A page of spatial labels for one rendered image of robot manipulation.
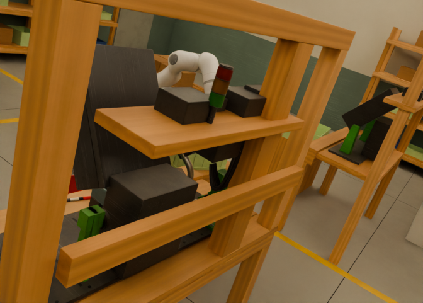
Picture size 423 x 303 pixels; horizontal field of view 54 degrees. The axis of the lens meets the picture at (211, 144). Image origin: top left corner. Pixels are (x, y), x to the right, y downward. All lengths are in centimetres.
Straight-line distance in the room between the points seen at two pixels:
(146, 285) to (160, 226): 44
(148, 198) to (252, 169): 47
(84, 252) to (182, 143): 37
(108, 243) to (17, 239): 22
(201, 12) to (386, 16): 761
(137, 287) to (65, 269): 57
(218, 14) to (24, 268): 77
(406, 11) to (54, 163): 796
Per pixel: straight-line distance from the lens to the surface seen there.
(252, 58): 942
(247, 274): 240
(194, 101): 126
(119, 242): 114
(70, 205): 195
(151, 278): 167
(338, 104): 872
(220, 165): 292
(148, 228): 121
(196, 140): 118
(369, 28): 862
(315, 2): 898
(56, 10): 82
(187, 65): 215
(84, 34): 85
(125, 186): 146
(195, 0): 104
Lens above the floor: 194
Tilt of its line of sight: 20 degrees down
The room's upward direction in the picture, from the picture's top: 17 degrees clockwise
